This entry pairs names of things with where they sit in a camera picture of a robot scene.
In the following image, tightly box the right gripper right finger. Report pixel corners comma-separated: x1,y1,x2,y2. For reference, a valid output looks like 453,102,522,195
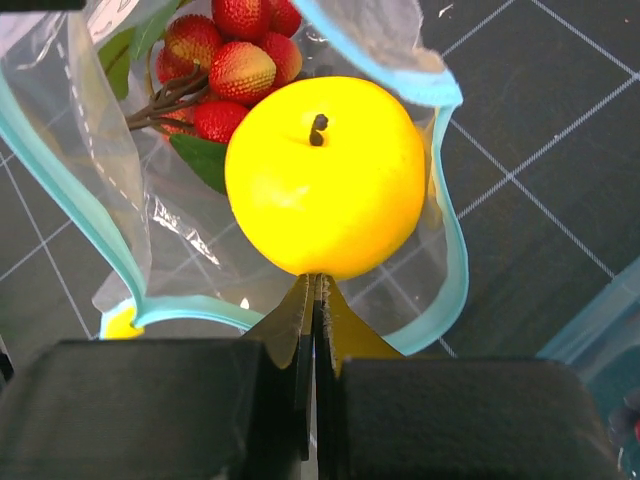
314,275,620,479

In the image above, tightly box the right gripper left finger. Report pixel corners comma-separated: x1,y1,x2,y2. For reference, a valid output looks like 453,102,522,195
1,275,315,479

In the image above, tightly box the yellow lemon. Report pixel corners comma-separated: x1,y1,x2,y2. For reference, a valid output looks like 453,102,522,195
225,76,427,280

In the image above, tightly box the clear zip top bag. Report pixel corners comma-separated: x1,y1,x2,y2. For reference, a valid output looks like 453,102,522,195
1,1,469,354

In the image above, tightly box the red cherry fruit cluster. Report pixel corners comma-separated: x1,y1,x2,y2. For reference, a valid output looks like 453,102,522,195
127,1,303,144

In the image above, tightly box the teal plastic tray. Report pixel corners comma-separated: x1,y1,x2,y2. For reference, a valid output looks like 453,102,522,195
537,261,639,479

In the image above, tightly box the black grid mat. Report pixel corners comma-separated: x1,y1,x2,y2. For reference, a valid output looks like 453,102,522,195
1,1,639,366

